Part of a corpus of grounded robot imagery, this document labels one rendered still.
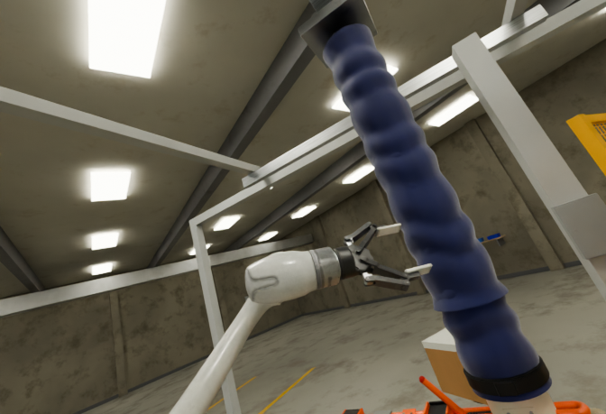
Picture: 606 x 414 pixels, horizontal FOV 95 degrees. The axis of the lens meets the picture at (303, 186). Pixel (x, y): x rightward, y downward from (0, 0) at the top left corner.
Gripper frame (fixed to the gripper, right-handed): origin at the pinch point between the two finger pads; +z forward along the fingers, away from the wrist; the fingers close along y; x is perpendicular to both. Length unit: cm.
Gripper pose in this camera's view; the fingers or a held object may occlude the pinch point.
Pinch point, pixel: (409, 247)
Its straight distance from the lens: 77.5
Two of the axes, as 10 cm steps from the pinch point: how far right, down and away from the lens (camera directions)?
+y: 2.6, 6.0, -7.6
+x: 0.1, -7.9, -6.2
